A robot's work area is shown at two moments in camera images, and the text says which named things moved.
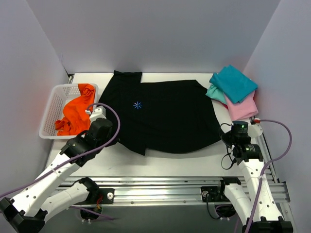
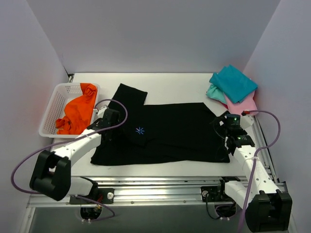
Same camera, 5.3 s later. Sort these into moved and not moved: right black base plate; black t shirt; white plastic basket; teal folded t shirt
Moved: black t shirt
Not moved: white plastic basket; right black base plate; teal folded t shirt
